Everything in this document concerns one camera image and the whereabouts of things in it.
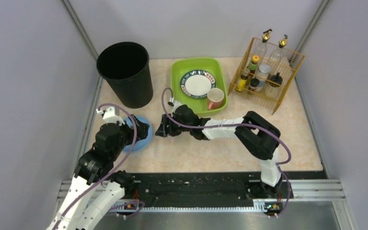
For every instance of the dark sauce dispenser bottle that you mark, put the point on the dark sauce dispenser bottle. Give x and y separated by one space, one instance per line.
278 53

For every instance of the clear oil dispenser bottle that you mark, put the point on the clear oil dispenser bottle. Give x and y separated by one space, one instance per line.
262 46

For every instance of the pink mug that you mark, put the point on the pink mug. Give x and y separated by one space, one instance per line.
215 98

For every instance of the blue plate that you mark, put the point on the blue plate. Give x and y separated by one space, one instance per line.
141 144

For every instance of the green plastic basin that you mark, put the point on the green plastic basin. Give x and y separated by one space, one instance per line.
179 68

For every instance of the small black cap bottle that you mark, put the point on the small black cap bottle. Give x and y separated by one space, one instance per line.
253 85

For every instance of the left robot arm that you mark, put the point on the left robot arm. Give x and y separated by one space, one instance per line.
94 188

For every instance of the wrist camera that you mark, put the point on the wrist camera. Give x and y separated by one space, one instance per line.
174 104
110 115

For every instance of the white plate green rim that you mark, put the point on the white plate green rim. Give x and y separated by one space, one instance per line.
197 83

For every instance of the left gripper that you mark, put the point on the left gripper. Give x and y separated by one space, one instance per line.
138 131

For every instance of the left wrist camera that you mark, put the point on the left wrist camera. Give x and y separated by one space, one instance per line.
110 115

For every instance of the gold wire basket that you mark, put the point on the gold wire basket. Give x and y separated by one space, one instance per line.
288 68

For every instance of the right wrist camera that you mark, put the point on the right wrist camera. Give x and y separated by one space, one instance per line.
174 104

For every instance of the green label sauce bottle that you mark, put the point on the green label sauce bottle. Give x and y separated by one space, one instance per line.
252 66

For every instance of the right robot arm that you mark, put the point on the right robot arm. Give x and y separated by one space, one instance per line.
257 135

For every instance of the silver lid glass jar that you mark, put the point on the silver lid glass jar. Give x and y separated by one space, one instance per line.
262 74

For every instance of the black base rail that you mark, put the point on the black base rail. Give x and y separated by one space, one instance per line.
203 189

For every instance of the black lid seasoning jar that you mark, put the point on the black lid seasoning jar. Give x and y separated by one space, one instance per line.
274 86

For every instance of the small yellow label bottle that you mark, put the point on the small yellow label bottle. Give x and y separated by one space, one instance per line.
242 80

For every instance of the black plastic trash bin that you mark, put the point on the black plastic trash bin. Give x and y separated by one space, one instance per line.
125 66

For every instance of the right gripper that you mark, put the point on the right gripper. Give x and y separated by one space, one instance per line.
168 125

